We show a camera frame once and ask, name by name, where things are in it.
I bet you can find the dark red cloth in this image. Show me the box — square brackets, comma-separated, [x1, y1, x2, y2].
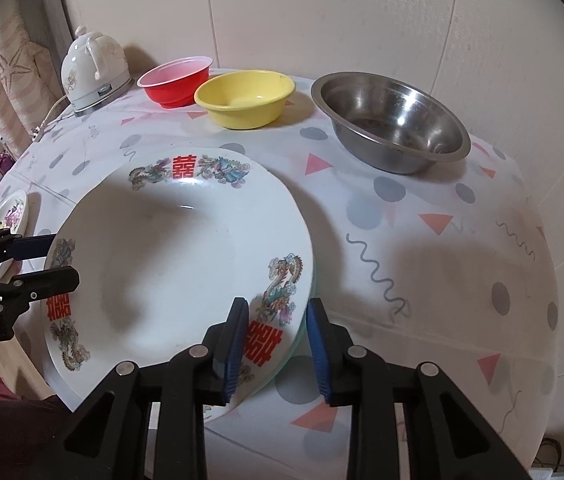
[0, 345, 70, 413]

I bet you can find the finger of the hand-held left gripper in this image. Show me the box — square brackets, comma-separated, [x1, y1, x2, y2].
[0, 266, 81, 317]
[0, 229, 59, 273]

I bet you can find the stainless steel bowl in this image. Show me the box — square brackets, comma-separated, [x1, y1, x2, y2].
[310, 72, 472, 175]

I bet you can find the white patterned tablecloth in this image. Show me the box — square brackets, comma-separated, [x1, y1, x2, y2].
[0, 67, 561, 472]

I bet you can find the grey frame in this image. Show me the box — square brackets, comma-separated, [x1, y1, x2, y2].
[37, 0, 76, 56]

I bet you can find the steel kettle base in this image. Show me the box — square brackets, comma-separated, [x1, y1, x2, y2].
[69, 77, 136, 117]

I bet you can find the white power cord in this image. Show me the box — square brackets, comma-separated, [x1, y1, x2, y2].
[37, 94, 73, 133]

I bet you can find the small floral plate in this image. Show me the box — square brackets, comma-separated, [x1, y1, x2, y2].
[0, 190, 31, 282]

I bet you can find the white ceramic electric kettle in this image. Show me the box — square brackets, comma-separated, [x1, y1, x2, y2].
[60, 25, 130, 103]

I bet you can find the black cable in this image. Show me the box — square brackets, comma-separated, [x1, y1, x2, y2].
[537, 437, 564, 471]

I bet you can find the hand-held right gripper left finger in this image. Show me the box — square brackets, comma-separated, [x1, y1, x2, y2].
[27, 297, 251, 480]

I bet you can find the large white dragon print plate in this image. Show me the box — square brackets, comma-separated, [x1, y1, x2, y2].
[42, 147, 316, 423]

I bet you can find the yellow bowl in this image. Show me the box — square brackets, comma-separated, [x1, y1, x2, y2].
[194, 70, 296, 130]

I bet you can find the pink starfish print cloth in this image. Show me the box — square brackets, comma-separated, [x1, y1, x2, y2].
[0, 10, 70, 161]

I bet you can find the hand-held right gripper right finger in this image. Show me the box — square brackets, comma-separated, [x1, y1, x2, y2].
[306, 298, 533, 480]

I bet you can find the red plastic bowl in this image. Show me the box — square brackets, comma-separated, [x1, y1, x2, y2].
[137, 56, 213, 109]

